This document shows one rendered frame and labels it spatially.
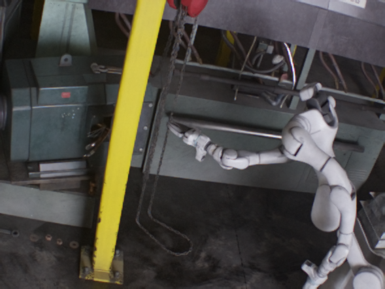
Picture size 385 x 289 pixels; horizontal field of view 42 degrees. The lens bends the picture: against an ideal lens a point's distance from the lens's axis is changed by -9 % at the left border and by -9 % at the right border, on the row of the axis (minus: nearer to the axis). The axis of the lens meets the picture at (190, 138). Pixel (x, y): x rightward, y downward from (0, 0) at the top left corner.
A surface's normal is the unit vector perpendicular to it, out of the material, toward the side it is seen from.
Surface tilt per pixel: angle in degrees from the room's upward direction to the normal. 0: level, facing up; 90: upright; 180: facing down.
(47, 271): 0
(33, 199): 90
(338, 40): 90
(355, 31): 90
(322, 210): 91
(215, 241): 0
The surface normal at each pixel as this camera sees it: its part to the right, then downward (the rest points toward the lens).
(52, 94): 0.40, 0.58
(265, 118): 0.07, 0.57
